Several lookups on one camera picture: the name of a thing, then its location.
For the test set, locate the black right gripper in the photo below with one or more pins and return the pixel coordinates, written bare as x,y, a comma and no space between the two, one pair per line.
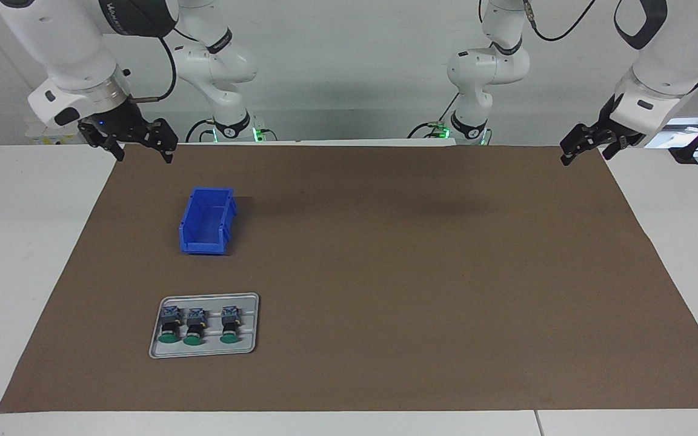
120,121

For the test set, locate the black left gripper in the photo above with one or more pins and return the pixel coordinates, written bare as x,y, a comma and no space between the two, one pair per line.
608,124

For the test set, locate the green push button switch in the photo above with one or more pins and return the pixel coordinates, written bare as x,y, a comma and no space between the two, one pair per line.
194,327
169,326
230,324

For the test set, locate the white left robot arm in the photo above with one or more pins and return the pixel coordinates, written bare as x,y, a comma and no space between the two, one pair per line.
664,66

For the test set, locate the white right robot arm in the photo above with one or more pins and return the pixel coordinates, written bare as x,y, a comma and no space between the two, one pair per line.
52,42

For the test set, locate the white background box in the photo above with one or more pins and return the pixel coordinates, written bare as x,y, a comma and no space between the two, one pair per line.
52,138

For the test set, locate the blue plastic bin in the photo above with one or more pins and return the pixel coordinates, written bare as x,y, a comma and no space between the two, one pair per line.
206,227

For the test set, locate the grey metal tray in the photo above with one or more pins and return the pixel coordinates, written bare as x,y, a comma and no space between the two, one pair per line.
246,327

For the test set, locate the brown table mat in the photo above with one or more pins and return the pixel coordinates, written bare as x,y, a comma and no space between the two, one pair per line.
385,333

